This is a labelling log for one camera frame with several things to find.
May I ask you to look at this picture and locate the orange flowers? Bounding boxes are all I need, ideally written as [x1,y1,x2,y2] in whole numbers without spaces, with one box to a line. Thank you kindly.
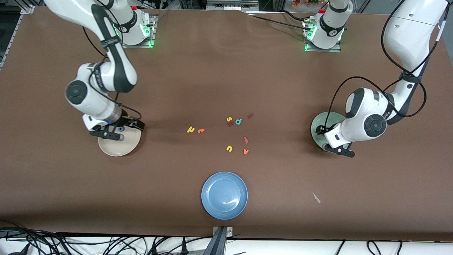
[291,0,329,8]

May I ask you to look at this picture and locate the beige brown plate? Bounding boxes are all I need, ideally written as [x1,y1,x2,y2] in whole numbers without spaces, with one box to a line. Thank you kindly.
[98,120,142,157]

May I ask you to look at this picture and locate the blue plate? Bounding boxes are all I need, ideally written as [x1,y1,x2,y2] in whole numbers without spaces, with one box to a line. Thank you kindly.
[201,172,248,220]

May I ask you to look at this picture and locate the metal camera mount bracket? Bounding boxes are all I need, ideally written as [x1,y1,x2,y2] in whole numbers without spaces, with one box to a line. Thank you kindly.
[212,226,233,255]

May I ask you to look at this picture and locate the green plate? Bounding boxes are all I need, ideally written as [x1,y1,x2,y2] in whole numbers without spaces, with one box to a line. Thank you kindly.
[311,112,349,151]

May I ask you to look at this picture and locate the aluminium frame equipment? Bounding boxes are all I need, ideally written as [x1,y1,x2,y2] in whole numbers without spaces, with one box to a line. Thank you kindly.
[207,0,259,11]

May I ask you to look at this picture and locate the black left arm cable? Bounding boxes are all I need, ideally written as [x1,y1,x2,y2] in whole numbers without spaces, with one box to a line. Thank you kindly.
[327,0,450,128]

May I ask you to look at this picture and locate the black table cable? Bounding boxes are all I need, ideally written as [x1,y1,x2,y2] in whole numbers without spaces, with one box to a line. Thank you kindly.
[248,14,308,31]
[278,9,309,22]

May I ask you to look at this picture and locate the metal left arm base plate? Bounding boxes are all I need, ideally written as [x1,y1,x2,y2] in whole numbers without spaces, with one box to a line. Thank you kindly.
[304,19,342,53]

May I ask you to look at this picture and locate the aluminium table profile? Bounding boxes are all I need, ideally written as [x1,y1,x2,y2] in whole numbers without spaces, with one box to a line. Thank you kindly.
[0,4,36,69]

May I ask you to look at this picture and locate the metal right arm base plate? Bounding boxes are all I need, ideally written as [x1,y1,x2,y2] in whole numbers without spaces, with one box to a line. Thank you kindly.
[118,15,158,48]

